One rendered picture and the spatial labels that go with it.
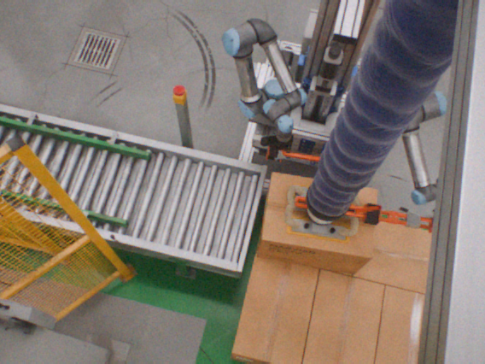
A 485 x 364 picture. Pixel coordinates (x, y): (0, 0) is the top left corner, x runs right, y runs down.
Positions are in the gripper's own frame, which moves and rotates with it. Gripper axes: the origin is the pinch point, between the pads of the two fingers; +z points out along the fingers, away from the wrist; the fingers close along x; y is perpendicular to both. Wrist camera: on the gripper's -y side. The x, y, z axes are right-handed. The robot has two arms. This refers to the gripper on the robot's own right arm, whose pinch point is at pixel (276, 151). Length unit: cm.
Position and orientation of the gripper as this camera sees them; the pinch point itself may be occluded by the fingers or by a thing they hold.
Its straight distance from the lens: 289.1
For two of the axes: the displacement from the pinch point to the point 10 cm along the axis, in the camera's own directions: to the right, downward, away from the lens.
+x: 1.7, -9.1, 3.7
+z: -0.2, 3.7, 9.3
